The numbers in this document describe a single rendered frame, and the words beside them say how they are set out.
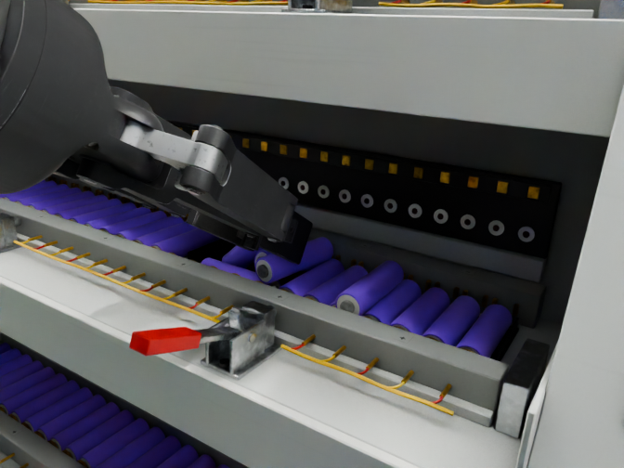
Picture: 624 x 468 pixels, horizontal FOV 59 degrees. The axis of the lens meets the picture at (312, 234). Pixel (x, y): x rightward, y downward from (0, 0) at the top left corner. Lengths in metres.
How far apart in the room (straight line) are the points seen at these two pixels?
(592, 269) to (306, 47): 0.18
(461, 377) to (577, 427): 0.07
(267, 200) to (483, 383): 0.14
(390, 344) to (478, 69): 0.14
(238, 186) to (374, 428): 0.13
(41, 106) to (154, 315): 0.21
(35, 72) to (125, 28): 0.21
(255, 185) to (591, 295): 0.14
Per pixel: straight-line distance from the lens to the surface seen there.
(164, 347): 0.26
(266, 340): 0.33
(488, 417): 0.29
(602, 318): 0.23
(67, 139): 0.20
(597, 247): 0.23
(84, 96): 0.20
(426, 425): 0.29
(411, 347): 0.30
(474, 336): 0.33
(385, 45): 0.28
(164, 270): 0.39
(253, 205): 0.25
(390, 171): 0.42
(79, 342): 0.39
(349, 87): 0.29
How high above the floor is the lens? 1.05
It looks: 2 degrees down
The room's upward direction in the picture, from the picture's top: 13 degrees clockwise
